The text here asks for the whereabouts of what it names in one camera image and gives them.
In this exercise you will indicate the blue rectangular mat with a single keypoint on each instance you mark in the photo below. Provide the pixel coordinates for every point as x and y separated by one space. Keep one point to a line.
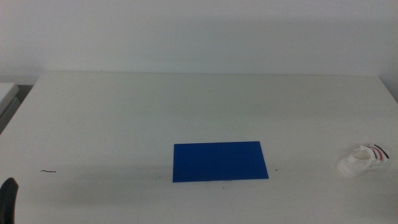
217 161

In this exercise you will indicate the white toy shoe with stripes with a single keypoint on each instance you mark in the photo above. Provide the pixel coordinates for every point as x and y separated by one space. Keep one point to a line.
357 163

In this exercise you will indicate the small dark thread scrap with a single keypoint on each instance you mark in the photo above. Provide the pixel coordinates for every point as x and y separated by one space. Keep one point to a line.
48 171

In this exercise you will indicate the grey side table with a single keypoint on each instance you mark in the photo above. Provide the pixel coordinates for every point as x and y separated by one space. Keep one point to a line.
6 96

